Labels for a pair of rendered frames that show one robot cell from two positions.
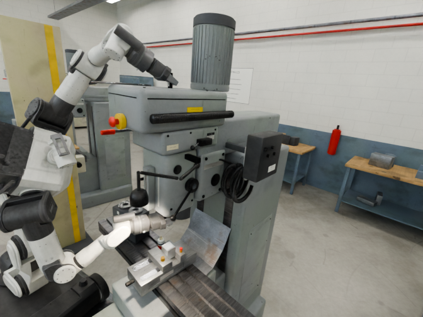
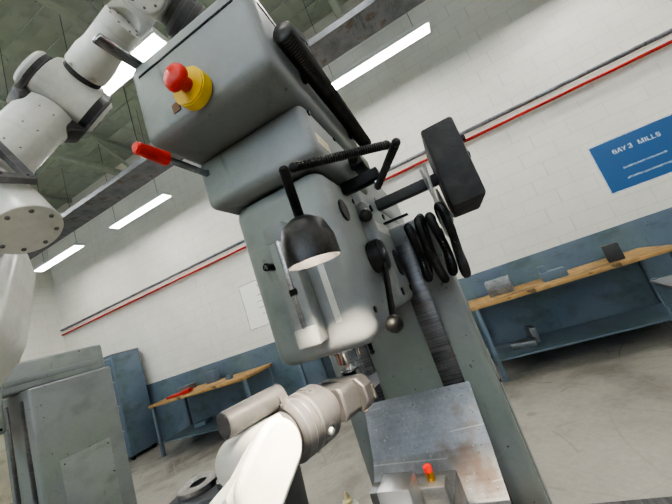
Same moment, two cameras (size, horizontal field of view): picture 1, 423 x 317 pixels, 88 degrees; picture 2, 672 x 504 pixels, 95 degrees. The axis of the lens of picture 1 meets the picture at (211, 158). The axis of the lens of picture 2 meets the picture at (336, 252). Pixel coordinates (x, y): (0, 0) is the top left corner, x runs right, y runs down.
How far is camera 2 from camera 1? 0.78 m
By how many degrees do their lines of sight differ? 36
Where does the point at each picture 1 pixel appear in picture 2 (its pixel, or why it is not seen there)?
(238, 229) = (483, 368)
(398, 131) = (487, 252)
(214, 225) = (429, 405)
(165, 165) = (319, 193)
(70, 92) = (14, 133)
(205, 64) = not seen: hidden behind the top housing
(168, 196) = (356, 271)
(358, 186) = (498, 337)
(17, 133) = not seen: outside the picture
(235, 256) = (517, 443)
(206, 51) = not seen: hidden behind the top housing
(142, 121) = (261, 36)
